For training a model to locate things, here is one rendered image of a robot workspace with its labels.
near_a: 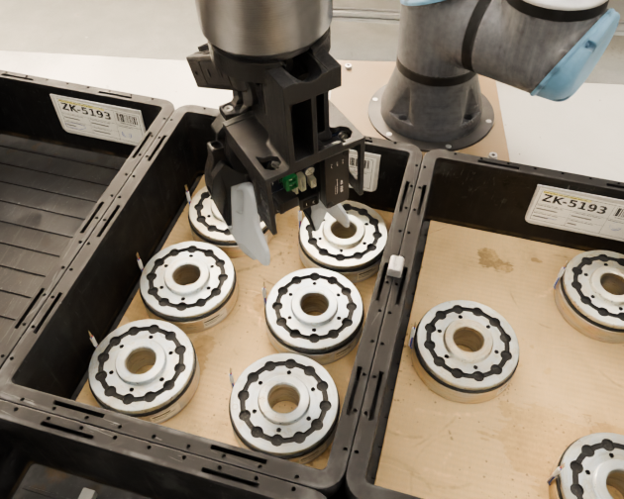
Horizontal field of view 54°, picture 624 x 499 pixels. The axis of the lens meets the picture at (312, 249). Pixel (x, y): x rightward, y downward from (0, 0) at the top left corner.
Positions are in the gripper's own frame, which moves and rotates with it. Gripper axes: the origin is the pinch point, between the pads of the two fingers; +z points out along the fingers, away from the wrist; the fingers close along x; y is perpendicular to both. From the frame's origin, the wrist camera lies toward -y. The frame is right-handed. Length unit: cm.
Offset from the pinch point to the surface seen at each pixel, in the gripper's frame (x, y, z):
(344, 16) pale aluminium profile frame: 103, -156, 94
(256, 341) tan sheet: -4.0, -0.9, 17.0
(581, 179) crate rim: 33.7, 4.3, 8.8
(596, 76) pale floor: 174, -88, 109
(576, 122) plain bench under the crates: 67, -20, 33
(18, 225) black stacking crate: -21.9, -30.2, 16.2
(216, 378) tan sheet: -9.4, 1.0, 16.7
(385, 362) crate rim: 3.0, 12.2, 7.3
